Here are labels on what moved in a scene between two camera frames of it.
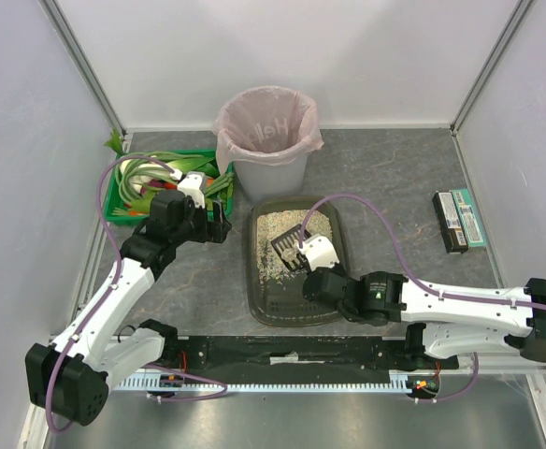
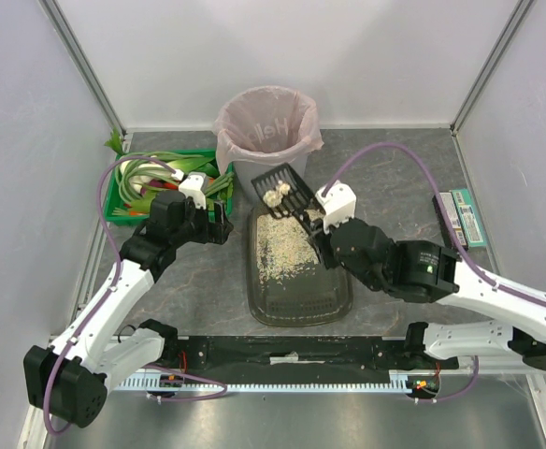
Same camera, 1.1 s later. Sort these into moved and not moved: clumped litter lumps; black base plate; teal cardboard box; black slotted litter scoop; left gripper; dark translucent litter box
Moved: black slotted litter scoop; clumped litter lumps
Not moved: black base plate; dark translucent litter box; left gripper; teal cardboard box
